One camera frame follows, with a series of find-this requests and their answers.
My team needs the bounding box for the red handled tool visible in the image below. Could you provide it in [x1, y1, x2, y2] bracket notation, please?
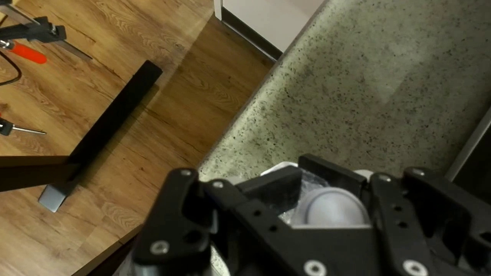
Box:
[0, 39, 49, 67]

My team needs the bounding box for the black floor cable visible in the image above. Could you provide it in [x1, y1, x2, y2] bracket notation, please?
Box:
[0, 50, 24, 88]

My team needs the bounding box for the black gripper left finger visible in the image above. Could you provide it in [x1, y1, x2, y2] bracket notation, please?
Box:
[130, 166, 305, 276]

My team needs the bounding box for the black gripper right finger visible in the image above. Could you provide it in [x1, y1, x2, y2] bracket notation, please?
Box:
[297, 154, 491, 276]

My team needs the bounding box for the black handled screwdriver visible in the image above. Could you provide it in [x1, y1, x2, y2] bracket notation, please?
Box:
[0, 117, 49, 140]

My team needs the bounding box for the white appliance panel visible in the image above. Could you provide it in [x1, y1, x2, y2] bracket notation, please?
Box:
[211, 0, 330, 62]

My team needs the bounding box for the grey leg foot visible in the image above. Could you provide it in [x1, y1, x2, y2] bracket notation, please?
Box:
[36, 183, 76, 215]

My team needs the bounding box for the clear plastic bottle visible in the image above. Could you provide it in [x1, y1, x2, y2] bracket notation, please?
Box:
[259, 162, 376, 231]

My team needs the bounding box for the black table leg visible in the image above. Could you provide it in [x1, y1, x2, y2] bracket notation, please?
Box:
[0, 59, 164, 194]

